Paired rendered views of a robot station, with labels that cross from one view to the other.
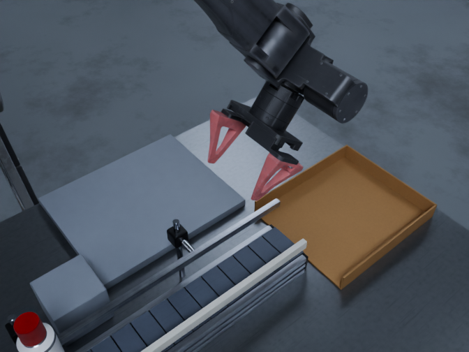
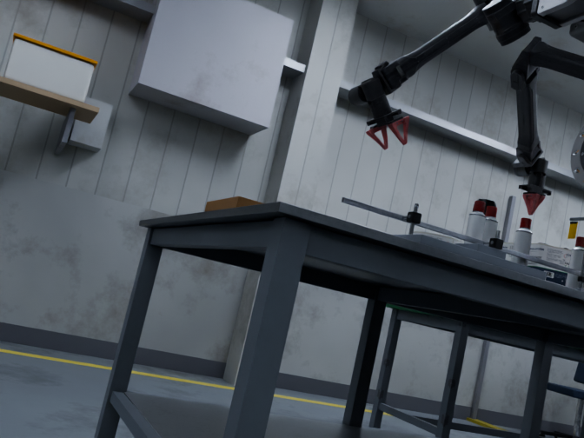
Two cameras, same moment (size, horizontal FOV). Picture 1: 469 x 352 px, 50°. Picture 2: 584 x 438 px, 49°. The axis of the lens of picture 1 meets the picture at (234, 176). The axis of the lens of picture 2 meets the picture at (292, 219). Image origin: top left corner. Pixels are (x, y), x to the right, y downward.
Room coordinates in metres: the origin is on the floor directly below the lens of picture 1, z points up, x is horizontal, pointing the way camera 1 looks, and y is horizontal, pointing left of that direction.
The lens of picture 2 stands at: (2.36, 0.26, 0.64)
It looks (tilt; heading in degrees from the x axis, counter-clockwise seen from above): 8 degrees up; 196
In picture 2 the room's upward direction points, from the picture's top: 13 degrees clockwise
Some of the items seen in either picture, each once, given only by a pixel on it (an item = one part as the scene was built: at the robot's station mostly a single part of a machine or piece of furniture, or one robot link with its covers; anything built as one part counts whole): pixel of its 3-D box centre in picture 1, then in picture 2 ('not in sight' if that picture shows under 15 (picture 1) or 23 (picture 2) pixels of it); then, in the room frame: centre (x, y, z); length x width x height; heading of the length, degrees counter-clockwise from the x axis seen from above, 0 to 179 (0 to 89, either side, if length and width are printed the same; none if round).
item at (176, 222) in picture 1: (186, 256); (406, 232); (0.57, 0.09, 0.91); 0.07 x 0.03 x 0.17; 39
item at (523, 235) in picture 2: not in sight; (520, 249); (0.20, 0.42, 0.98); 0.05 x 0.05 x 0.20
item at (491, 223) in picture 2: not in sight; (486, 238); (0.29, 0.31, 0.98); 0.05 x 0.05 x 0.20
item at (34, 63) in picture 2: not in sight; (49, 76); (-0.91, -2.39, 1.69); 0.49 x 0.40 x 0.27; 129
